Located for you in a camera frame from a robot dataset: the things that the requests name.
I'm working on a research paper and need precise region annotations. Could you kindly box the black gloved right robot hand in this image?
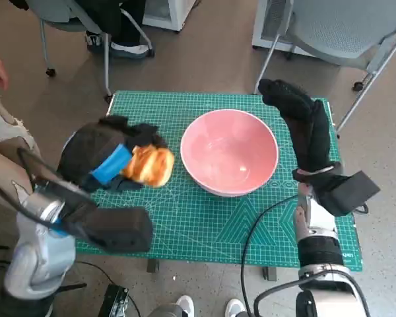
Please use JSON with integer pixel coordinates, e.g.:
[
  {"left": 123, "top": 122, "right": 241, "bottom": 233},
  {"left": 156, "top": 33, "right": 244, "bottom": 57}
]
[{"left": 257, "top": 78, "right": 335, "bottom": 172}]

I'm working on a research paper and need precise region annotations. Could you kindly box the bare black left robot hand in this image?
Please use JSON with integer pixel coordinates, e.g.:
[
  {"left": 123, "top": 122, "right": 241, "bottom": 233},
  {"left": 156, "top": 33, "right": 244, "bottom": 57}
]
[{"left": 57, "top": 114, "right": 168, "bottom": 194}]

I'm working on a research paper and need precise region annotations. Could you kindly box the braided toy bread loaf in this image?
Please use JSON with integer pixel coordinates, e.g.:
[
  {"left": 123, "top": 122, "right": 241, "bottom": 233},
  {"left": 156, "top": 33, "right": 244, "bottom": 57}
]
[{"left": 121, "top": 145, "right": 176, "bottom": 188}]

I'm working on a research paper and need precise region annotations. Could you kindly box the pink bowl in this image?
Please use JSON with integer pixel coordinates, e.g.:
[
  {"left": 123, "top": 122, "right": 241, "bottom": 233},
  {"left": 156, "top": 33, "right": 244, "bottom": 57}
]
[{"left": 180, "top": 110, "right": 280, "bottom": 198}]

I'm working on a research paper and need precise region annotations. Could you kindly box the person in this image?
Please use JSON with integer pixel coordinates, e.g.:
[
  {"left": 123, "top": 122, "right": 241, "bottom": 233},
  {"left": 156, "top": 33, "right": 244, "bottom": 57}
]
[
  {"left": 148, "top": 295, "right": 251, "bottom": 317},
  {"left": 75, "top": 0, "right": 156, "bottom": 60},
  {"left": 0, "top": 46, "right": 67, "bottom": 212}
]

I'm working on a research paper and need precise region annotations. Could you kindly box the grey mesh office chair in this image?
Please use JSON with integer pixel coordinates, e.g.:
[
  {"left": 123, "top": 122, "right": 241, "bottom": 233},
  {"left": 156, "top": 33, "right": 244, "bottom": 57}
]
[{"left": 252, "top": 0, "right": 396, "bottom": 133}]

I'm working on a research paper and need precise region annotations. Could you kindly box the black stand bar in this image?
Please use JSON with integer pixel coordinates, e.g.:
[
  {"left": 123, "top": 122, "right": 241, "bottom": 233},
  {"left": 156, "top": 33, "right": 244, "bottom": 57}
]
[{"left": 57, "top": 282, "right": 88, "bottom": 293}]

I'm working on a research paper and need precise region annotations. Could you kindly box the green cutting mat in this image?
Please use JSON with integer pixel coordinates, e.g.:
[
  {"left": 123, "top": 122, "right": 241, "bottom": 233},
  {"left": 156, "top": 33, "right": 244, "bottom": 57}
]
[{"left": 75, "top": 91, "right": 364, "bottom": 272}]

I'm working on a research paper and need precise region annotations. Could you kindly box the black box device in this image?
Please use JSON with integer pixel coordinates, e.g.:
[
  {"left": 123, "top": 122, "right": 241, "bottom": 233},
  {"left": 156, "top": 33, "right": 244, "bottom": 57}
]
[{"left": 97, "top": 283, "right": 131, "bottom": 317}]

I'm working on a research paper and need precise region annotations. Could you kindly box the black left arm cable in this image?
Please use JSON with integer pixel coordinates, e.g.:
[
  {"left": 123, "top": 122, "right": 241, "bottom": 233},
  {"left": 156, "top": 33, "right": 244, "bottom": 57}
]
[{"left": 0, "top": 147, "right": 96, "bottom": 232}]

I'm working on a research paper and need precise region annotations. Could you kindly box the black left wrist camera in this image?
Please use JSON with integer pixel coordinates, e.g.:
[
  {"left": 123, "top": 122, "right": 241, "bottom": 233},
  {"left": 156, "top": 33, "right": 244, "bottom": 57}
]
[{"left": 65, "top": 206, "right": 154, "bottom": 254}]

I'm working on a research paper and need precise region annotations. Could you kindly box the black right arm loop cable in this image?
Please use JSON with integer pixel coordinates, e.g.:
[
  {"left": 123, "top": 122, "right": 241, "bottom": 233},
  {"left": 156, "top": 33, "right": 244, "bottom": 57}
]
[{"left": 253, "top": 270, "right": 372, "bottom": 317}]

